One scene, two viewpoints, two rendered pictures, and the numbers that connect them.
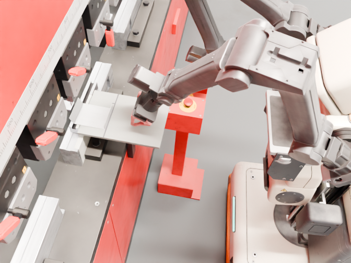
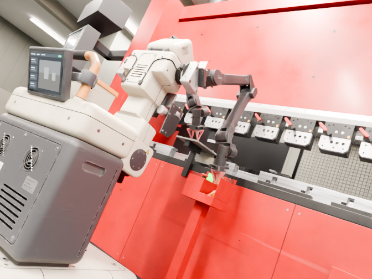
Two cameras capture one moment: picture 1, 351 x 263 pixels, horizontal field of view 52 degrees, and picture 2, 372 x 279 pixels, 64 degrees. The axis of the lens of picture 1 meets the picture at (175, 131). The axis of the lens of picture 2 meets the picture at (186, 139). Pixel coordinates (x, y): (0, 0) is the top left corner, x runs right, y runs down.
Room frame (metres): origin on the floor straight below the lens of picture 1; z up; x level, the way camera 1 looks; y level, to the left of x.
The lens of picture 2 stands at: (1.75, -1.48, 0.64)
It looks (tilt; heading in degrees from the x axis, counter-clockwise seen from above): 11 degrees up; 125
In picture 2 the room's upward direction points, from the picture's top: 23 degrees clockwise
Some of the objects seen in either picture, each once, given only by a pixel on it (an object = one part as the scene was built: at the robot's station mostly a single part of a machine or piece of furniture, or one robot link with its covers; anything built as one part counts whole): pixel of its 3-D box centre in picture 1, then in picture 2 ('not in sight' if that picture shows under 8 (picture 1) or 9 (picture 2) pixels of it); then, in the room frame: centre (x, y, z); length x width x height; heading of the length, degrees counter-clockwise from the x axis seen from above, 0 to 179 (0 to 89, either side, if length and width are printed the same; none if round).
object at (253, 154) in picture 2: not in sight; (220, 154); (0.52, 0.84, 1.12); 1.13 x 0.02 x 0.44; 175
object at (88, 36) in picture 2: not in sight; (75, 51); (-0.58, -0.17, 1.42); 0.45 x 0.12 x 0.36; 163
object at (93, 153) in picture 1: (105, 122); (203, 166); (0.74, 0.25, 0.89); 0.30 x 0.05 x 0.03; 175
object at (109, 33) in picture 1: (107, 33); not in sight; (0.85, 0.24, 1.20); 0.04 x 0.02 x 0.10; 85
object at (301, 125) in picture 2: not in sight; (300, 133); (1.28, 0.26, 1.26); 0.15 x 0.09 x 0.17; 175
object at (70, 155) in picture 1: (89, 110); (210, 165); (0.76, 0.31, 0.92); 0.39 x 0.06 x 0.10; 175
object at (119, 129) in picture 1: (125, 118); (197, 145); (0.69, 0.17, 1.00); 0.26 x 0.18 x 0.01; 85
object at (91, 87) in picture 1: (84, 106); not in sight; (0.73, 0.31, 0.99); 0.20 x 0.03 x 0.03; 175
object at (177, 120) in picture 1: (186, 100); (208, 187); (0.99, -0.03, 0.75); 0.20 x 0.16 x 0.18; 175
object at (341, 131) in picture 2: not in sight; (337, 139); (1.48, 0.24, 1.26); 0.15 x 0.09 x 0.17; 175
